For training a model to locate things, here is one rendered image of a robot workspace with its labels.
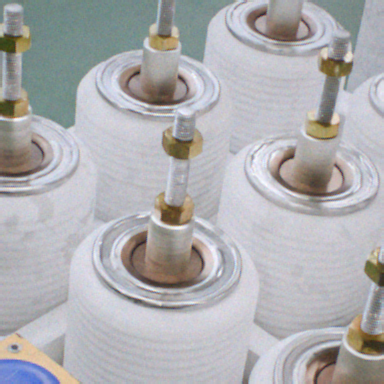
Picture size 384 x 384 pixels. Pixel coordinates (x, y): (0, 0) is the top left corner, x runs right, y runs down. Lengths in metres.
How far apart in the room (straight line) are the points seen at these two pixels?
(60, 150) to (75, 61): 0.58
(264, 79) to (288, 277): 0.17
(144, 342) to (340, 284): 0.14
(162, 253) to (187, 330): 0.04
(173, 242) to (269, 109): 0.23
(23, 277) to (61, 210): 0.05
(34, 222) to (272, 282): 0.14
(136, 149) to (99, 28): 0.61
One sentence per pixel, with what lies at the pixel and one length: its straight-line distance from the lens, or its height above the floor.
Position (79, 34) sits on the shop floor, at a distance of 1.33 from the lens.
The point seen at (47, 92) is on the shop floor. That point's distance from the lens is 1.23.
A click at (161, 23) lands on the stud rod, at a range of 0.74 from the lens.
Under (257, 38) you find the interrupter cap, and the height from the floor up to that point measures 0.25.
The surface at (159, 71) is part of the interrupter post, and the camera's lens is 0.75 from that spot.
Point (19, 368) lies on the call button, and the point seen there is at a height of 0.33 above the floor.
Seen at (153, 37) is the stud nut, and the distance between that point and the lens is 0.74.
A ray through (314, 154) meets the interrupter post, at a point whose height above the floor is 0.27.
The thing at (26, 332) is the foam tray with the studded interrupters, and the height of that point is 0.18.
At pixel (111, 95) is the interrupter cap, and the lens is 0.75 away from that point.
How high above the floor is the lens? 0.65
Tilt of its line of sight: 38 degrees down
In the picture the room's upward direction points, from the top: 8 degrees clockwise
